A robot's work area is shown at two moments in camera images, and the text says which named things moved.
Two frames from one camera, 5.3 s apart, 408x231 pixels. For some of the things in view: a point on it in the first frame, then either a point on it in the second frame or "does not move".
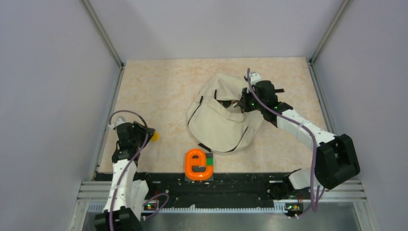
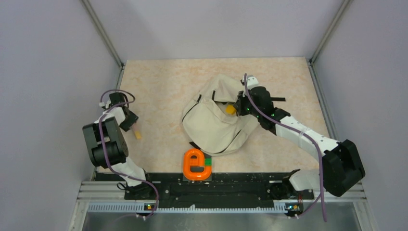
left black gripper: [138, 127] to [133, 118]
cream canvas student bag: [216, 121] does not move
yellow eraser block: [155, 137] to [230, 109]
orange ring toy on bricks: [195, 165] does not move
